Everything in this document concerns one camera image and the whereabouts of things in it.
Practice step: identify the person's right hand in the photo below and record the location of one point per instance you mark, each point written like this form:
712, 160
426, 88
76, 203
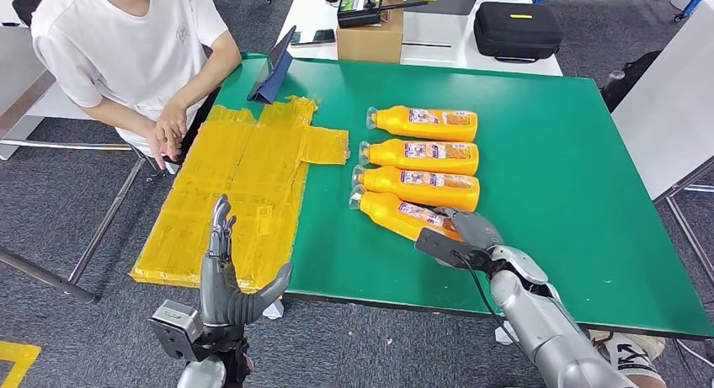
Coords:
155, 146

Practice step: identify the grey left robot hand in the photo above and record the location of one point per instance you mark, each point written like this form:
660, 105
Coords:
220, 296

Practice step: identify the person's left hand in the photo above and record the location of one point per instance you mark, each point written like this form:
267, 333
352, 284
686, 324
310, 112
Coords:
173, 126

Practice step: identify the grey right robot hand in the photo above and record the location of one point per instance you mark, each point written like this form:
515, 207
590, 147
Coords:
474, 232

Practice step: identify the orange detergent bottle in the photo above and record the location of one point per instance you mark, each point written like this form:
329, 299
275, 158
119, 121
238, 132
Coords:
385, 210
390, 157
390, 182
401, 123

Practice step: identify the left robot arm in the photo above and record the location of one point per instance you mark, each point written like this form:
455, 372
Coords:
201, 374

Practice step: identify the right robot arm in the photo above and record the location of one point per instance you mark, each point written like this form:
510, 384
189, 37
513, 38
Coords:
535, 318

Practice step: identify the white table foot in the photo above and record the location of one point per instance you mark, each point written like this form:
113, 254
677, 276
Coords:
274, 310
506, 334

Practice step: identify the yellow taped cardboard sheet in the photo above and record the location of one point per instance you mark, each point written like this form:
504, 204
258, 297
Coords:
234, 179

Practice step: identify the person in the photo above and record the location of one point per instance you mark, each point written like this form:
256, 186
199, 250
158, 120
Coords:
128, 51
630, 355

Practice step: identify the tablet in blue case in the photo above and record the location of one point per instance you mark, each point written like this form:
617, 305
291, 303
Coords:
271, 76

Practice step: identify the white table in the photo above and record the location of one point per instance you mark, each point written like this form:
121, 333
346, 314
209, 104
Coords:
312, 12

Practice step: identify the black carrying case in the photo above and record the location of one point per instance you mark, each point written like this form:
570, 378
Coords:
516, 34
33, 3

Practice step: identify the brown cardboard box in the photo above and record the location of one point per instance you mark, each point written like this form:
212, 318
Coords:
371, 42

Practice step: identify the black remote controller with antennas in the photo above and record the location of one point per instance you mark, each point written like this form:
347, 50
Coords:
357, 6

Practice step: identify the black backpack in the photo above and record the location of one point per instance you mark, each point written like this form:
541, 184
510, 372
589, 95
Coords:
636, 73

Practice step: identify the dark grey equipment case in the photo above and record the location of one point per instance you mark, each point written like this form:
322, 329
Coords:
446, 1

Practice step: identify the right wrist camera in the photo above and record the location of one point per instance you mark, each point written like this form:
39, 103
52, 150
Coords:
440, 246

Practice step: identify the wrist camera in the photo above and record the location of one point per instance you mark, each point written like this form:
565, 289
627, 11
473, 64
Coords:
440, 246
173, 327

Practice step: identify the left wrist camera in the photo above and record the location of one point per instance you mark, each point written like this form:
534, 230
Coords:
173, 327

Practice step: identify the grey desk with metal frame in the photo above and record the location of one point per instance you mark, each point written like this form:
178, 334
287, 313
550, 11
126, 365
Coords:
17, 67

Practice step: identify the white desk with metal frame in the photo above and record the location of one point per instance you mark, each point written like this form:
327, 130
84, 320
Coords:
669, 106

